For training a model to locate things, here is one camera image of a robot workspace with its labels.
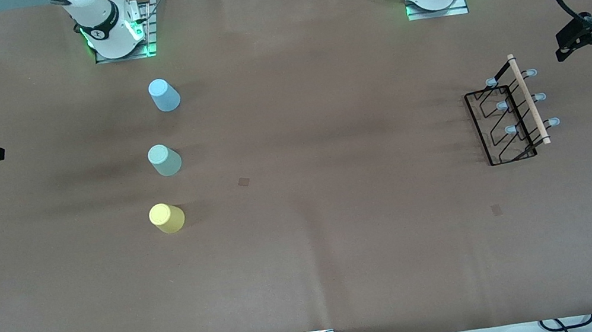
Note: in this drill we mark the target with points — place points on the pale green plastic cup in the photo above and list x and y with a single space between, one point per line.
165 160

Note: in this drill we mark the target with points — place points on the yellow plastic cup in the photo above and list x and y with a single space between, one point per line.
166 218

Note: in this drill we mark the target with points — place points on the light blue plastic cup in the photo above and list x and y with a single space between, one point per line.
164 96

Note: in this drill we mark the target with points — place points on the brown tape square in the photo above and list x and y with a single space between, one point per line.
243 181

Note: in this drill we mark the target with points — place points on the brown paper table cover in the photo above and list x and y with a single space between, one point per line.
347 253

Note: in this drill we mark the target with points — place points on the aluminium arm base plate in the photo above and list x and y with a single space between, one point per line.
149 34
459 10

